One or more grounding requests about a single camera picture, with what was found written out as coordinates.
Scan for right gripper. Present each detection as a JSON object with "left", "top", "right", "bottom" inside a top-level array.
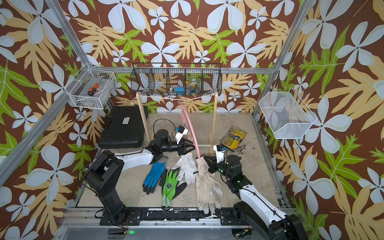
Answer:
[{"left": 203, "top": 155, "right": 234, "bottom": 181}]

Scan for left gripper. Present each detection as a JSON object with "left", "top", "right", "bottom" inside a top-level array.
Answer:
[{"left": 160, "top": 137, "right": 196, "bottom": 156}]

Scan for pink clip hanger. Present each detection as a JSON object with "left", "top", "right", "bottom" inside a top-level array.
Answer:
[{"left": 178, "top": 101, "right": 201, "bottom": 159}]

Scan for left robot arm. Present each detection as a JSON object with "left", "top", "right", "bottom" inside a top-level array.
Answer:
[{"left": 85, "top": 129, "right": 196, "bottom": 226}]

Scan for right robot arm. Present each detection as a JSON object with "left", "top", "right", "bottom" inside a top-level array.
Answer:
[{"left": 204, "top": 155, "right": 308, "bottom": 240}]

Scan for white cotton glove centre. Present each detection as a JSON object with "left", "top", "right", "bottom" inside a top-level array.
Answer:
[{"left": 171, "top": 155, "right": 198, "bottom": 185}]

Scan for yellow drill bit box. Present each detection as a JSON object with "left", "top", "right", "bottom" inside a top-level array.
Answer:
[{"left": 221, "top": 127, "right": 247, "bottom": 152}]

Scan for blue rubber glove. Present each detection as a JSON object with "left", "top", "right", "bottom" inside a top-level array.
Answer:
[{"left": 143, "top": 163, "right": 167, "bottom": 195}]

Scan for green rubber glove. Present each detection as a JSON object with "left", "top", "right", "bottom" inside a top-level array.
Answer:
[{"left": 159, "top": 168, "right": 187, "bottom": 211}]

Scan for blue object in basket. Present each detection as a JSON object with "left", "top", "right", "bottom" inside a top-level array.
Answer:
[{"left": 174, "top": 87, "right": 186, "bottom": 96}]

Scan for clear bottle in basket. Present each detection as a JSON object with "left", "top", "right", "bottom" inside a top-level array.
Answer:
[{"left": 189, "top": 77, "right": 200, "bottom": 92}]

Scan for black plastic tool case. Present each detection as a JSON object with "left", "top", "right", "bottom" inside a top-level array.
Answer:
[{"left": 98, "top": 106, "right": 145, "bottom": 149}]

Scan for white mesh basket right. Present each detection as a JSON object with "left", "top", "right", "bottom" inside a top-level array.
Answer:
[{"left": 259, "top": 89, "right": 317, "bottom": 140}]

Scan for orange black screwdriver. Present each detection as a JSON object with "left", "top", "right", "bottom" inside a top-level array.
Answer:
[{"left": 88, "top": 84, "right": 100, "bottom": 97}]

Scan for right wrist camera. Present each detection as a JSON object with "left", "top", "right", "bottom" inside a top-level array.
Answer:
[{"left": 213, "top": 145, "right": 227, "bottom": 164}]

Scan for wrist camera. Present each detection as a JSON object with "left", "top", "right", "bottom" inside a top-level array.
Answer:
[
  {"left": 213, "top": 145, "right": 227, "bottom": 164},
  {"left": 175, "top": 126, "right": 188, "bottom": 144}
]

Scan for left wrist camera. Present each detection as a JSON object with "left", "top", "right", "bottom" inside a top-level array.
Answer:
[{"left": 175, "top": 126, "right": 188, "bottom": 144}]

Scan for wooden drying rack frame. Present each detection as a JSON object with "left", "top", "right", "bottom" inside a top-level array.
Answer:
[{"left": 136, "top": 92, "right": 219, "bottom": 148}]

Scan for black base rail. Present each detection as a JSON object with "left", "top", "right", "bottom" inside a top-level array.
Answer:
[{"left": 100, "top": 208, "right": 239, "bottom": 227}]

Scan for black wire basket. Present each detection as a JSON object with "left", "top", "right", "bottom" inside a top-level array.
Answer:
[{"left": 128, "top": 63, "right": 223, "bottom": 97}]

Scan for white wire basket left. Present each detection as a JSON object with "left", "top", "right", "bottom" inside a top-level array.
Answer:
[{"left": 67, "top": 64, "right": 117, "bottom": 110}]

